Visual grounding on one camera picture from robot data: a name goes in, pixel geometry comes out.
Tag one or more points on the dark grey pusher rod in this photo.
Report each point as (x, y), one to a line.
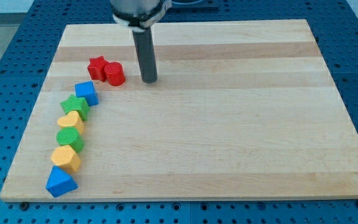
(144, 47)

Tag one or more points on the red cylinder block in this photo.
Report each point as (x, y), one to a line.
(115, 73)

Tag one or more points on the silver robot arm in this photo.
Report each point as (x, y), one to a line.
(139, 16)

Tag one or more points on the blue cube block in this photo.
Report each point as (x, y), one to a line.
(87, 91)

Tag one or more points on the red star block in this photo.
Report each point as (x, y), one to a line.
(96, 68)

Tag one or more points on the green star block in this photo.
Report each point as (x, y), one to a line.
(79, 104)

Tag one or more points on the yellow heart block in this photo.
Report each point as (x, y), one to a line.
(72, 119)

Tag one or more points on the green cylinder block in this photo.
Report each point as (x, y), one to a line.
(70, 136)

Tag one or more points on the wooden board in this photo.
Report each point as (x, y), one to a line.
(241, 110)

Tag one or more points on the yellow hexagon block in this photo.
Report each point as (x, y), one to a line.
(66, 158)

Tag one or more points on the blue triangle block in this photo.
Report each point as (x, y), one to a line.
(59, 182)

